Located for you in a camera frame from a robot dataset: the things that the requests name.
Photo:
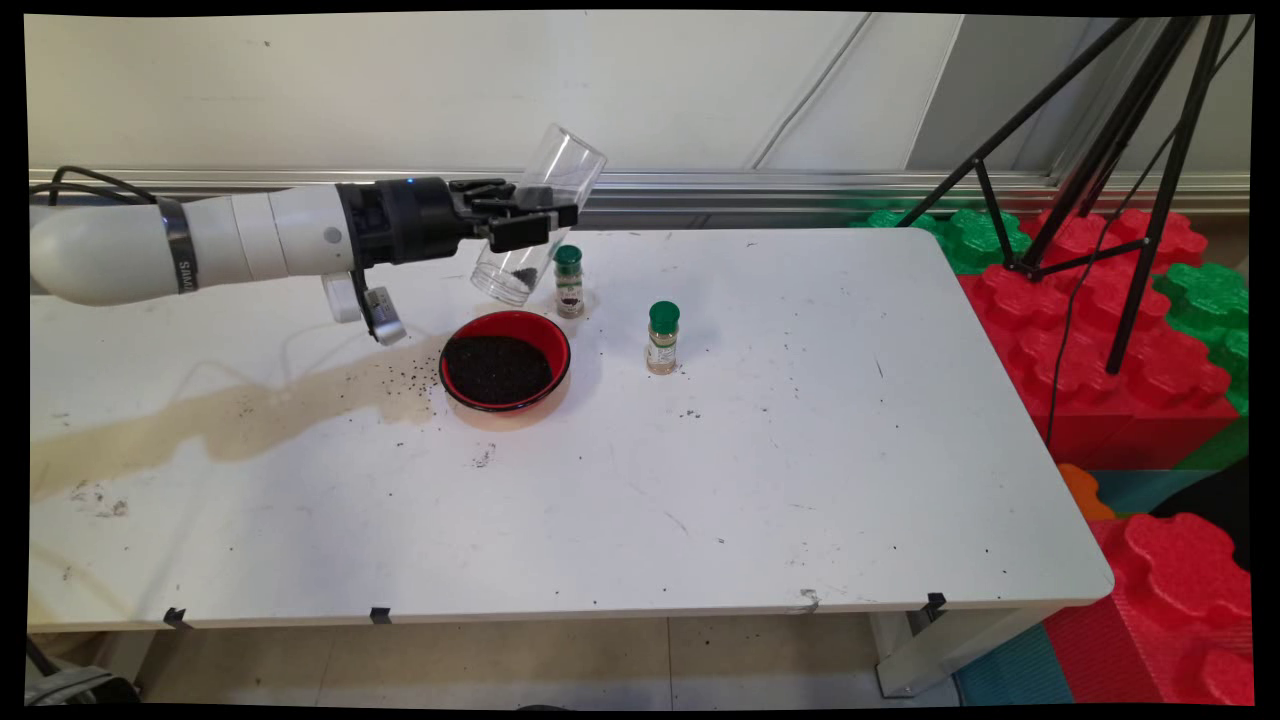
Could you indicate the thin black rod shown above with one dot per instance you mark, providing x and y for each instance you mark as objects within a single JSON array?
[{"x": 42, "y": 655}]

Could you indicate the orange foam piece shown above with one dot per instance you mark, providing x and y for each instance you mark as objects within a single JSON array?
[{"x": 1085, "y": 492}]

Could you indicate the spice bottle with pale contents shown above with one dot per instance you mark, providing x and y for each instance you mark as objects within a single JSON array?
[{"x": 664, "y": 316}]

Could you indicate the spice bottle with dark contents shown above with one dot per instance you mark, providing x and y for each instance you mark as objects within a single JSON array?
[{"x": 568, "y": 258}]

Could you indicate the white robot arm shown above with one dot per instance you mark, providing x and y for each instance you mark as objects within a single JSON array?
[{"x": 120, "y": 250}]

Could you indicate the green foam block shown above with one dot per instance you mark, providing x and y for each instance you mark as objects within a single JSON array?
[
  {"x": 975, "y": 245},
  {"x": 1205, "y": 295}
]

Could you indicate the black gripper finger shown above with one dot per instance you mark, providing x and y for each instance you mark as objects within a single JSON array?
[
  {"x": 520, "y": 230},
  {"x": 485, "y": 193}
]

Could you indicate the red bowl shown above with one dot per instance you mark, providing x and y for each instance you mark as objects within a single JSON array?
[{"x": 505, "y": 322}]

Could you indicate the aluminium wall rail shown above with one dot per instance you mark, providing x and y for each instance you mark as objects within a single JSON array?
[{"x": 800, "y": 190}]

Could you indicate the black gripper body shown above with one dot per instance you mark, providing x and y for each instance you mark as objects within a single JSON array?
[{"x": 405, "y": 222}]

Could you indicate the clear plastic jar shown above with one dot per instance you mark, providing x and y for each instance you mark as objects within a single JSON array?
[{"x": 570, "y": 160}]

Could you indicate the black tripod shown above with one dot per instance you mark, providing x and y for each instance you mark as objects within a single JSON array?
[{"x": 1165, "y": 200}]

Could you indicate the grey table leg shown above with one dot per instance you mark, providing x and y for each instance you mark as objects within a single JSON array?
[{"x": 930, "y": 655}]

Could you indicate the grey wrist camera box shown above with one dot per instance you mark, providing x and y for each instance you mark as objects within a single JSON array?
[{"x": 388, "y": 325}]

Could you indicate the black seed pile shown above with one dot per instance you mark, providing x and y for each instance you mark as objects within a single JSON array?
[
  {"x": 525, "y": 277},
  {"x": 498, "y": 370}
]

